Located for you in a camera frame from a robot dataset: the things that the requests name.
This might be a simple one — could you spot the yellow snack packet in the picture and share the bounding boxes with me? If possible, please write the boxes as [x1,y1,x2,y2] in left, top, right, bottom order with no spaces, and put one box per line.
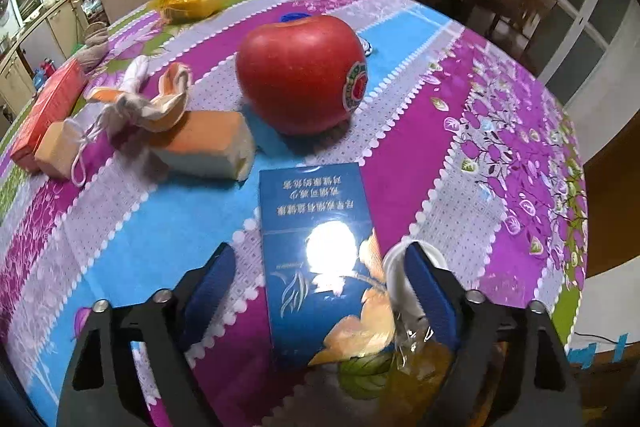
[152,0,223,25]

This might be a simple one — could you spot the blue cigarette box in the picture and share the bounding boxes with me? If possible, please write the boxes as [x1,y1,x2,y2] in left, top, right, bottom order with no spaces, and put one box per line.
[258,163,396,370]

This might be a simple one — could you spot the flattened orange paper cup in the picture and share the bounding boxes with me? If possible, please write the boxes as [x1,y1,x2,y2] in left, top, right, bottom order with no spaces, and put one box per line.
[150,111,257,182]

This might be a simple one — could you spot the wooden chair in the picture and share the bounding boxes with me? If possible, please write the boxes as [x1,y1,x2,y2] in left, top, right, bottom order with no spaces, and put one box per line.
[487,0,558,58]

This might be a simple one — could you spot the red carton box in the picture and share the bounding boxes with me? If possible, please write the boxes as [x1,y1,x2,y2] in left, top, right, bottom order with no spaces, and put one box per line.
[10,59,88,170]

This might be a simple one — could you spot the brown sponge cube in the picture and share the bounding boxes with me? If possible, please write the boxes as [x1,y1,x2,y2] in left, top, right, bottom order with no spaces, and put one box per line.
[34,119,83,180]

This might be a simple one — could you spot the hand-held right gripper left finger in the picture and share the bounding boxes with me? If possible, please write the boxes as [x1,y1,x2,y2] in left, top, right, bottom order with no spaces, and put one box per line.
[56,243,238,427]

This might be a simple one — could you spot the blue tape strips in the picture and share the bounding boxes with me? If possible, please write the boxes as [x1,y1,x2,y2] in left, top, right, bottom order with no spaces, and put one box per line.
[565,332,628,370]

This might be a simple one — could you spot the kitchen counter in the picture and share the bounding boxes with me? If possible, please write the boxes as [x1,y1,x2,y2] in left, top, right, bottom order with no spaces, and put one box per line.
[0,0,161,118]

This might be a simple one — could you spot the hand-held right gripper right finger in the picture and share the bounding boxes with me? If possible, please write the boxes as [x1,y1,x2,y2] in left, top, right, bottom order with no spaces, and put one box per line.
[402,241,583,427]

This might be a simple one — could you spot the crumpled white face mask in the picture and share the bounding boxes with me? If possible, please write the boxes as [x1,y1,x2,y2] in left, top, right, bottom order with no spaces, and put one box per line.
[70,56,195,186]

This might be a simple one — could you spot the frosted glass double door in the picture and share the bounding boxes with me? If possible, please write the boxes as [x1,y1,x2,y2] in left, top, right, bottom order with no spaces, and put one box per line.
[537,0,626,80]

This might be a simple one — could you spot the red apple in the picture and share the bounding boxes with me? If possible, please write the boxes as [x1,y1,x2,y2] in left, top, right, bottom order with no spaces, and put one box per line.
[236,14,368,136]

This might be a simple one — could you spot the purple floral striped tablecloth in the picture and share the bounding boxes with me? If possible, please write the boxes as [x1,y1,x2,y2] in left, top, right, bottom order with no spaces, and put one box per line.
[0,0,590,427]

